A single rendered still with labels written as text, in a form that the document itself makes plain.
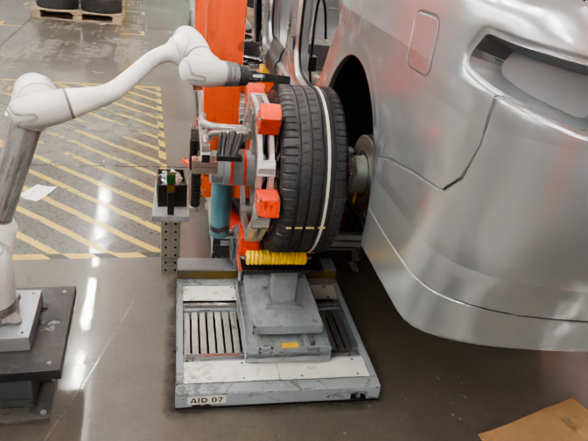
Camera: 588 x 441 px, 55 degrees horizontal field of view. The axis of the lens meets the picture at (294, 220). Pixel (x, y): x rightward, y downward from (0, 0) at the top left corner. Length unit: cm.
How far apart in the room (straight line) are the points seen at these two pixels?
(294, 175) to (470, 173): 74
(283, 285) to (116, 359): 78
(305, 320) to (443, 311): 101
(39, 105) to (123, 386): 115
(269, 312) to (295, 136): 86
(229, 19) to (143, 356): 147
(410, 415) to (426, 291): 101
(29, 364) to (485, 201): 156
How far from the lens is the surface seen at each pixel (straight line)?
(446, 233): 143
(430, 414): 250
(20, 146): 215
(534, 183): 132
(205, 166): 200
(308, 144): 194
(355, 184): 223
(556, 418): 272
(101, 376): 250
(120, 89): 199
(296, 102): 204
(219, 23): 248
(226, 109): 256
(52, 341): 222
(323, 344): 246
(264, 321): 240
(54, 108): 194
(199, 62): 200
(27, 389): 235
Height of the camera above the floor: 169
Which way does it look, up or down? 27 degrees down
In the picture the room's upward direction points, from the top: 7 degrees clockwise
